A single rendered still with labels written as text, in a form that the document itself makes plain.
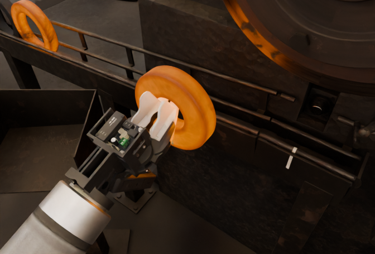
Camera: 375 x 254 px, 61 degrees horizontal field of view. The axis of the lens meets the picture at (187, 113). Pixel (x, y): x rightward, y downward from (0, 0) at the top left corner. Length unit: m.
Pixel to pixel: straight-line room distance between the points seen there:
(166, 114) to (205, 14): 0.31
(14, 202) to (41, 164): 0.76
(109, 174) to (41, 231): 0.11
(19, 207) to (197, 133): 1.14
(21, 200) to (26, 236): 1.11
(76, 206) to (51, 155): 0.41
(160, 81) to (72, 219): 0.24
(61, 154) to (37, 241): 0.41
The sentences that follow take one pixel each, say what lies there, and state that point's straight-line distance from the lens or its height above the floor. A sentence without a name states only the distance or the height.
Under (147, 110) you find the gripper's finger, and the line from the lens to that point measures 0.52.
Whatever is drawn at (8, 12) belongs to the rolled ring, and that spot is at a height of 0.71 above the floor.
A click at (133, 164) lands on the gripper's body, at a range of 0.46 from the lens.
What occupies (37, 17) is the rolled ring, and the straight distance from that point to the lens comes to 1.11.
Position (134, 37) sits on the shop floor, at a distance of 2.40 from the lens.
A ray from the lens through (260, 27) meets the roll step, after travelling 0.52.
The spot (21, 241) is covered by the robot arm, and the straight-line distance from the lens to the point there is 0.46.
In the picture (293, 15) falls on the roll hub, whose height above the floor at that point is 1.02.
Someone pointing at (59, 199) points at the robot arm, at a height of 0.84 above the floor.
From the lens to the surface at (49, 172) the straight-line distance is 0.81.
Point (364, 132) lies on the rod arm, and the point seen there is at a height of 0.90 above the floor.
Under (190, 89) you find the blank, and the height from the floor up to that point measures 0.89.
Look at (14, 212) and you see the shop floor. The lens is 1.55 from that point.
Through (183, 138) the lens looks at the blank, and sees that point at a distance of 0.56.
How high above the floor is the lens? 1.20
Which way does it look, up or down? 44 degrees down
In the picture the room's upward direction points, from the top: straight up
